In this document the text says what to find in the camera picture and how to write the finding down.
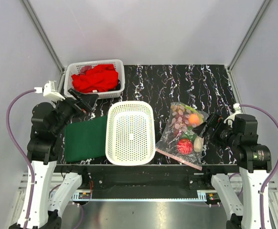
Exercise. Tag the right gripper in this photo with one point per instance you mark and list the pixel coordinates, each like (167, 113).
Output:
(215, 120)

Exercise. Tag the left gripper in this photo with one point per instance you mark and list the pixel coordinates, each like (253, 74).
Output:
(80, 107)

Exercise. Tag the red fake apple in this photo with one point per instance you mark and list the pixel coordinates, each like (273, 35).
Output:
(184, 146)

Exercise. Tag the clear zip top bag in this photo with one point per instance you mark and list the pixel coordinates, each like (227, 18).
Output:
(178, 140)

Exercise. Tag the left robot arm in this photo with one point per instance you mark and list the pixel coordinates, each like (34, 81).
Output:
(41, 210)

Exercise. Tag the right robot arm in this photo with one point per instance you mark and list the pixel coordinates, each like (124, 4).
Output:
(239, 133)

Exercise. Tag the orange fake fruit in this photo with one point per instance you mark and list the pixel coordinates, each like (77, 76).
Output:
(194, 119)

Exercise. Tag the purple fake grapes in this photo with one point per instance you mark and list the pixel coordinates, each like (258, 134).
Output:
(180, 119)

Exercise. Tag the grey pink cloth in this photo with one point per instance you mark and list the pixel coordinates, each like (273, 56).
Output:
(84, 70)

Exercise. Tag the red cloth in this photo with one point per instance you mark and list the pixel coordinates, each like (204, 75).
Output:
(101, 78)

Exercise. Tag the small white basket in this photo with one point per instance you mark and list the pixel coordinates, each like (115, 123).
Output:
(76, 67)

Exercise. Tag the green cloth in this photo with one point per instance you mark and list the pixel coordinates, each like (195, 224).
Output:
(85, 140)

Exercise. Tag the large white perforated basket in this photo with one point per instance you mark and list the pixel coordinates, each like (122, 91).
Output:
(130, 135)

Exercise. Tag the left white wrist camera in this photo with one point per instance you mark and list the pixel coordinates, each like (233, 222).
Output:
(49, 91)

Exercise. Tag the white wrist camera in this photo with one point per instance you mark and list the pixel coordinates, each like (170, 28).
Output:
(49, 91)
(230, 119)

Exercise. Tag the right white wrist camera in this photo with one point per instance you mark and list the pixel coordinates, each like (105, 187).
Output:
(230, 119)

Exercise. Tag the white cable duct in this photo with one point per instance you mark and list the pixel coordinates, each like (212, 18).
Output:
(141, 195)

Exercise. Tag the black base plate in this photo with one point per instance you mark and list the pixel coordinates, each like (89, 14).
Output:
(154, 177)

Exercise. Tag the left aluminium frame post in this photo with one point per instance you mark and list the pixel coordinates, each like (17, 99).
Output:
(40, 30)

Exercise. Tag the aluminium frame post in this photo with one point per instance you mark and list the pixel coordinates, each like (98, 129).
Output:
(40, 30)
(252, 28)

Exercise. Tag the right aluminium frame post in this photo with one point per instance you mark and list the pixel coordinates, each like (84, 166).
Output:
(252, 28)

